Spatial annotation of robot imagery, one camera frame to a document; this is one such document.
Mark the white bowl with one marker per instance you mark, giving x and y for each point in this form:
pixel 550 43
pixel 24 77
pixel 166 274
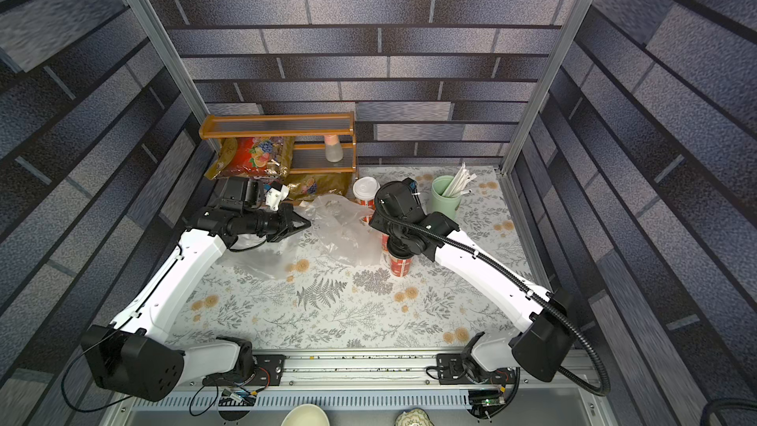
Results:
pixel 306 415

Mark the red cup white lid rear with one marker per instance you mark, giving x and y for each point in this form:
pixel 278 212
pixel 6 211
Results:
pixel 365 190

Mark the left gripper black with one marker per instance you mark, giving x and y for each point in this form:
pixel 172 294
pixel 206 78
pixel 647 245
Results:
pixel 289 215

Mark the green straw holder cup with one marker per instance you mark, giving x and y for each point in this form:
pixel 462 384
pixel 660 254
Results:
pixel 438 202

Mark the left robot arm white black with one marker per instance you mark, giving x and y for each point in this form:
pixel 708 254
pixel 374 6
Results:
pixel 131 355

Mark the red snack bag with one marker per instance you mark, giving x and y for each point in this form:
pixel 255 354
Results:
pixel 253 158

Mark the white wrapped straws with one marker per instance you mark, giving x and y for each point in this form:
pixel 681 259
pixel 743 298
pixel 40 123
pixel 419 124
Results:
pixel 459 183

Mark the small pink white bottle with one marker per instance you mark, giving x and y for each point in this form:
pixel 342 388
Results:
pixel 333 150

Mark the patterned round object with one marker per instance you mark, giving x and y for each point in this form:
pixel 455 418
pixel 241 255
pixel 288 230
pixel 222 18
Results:
pixel 414 417

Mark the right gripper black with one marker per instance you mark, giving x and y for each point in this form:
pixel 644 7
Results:
pixel 399 246

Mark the gold snack bag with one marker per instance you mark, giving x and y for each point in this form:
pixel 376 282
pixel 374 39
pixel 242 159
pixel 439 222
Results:
pixel 308 187

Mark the clear plastic carrier bag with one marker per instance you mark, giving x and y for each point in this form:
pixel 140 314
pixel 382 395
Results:
pixel 339 226

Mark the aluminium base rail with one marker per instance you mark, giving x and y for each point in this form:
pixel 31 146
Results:
pixel 351 380

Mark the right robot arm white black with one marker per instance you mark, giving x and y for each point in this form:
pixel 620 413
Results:
pixel 536 342

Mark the orange two-tier shelf rack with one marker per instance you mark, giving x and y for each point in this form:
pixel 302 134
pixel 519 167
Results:
pixel 308 131

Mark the red cup black lid front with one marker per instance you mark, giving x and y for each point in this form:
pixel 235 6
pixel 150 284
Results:
pixel 400 261

